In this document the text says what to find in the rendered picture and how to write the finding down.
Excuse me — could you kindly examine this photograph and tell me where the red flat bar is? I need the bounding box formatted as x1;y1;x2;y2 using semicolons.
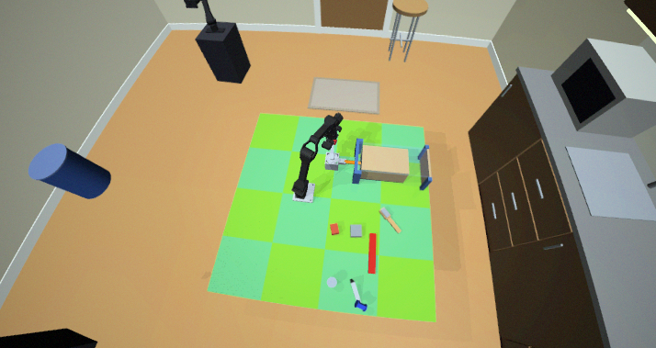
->
368;233;376;274

